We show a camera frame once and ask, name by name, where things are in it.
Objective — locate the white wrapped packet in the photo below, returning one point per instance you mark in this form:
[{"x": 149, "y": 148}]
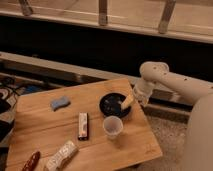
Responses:
[{"x": 58, "y": 160}]

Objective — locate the black ceramic bowl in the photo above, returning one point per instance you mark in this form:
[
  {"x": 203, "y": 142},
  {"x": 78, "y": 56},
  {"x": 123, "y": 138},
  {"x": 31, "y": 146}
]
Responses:
[{"x": 110, "y": 105}]

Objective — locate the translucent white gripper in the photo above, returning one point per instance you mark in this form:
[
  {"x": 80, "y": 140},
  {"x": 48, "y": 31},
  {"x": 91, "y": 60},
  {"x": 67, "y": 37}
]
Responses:
[{"x": 142, "y": 92}]

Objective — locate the blue sponge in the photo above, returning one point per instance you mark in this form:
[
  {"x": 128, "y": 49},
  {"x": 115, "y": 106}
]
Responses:
[{"x": 59, "y": 103}]

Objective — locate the wooden table board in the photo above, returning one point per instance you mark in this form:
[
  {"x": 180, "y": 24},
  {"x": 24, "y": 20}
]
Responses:
[{"x": 45, "y": 121}]

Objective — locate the metal window rail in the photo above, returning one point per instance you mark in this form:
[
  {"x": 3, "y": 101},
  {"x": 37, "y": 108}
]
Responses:
[{"x": 179, "y": 19}]

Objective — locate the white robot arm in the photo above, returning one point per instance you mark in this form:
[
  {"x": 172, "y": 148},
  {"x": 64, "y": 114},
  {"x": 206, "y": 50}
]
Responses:
[{"x": 198, "y": 148}]

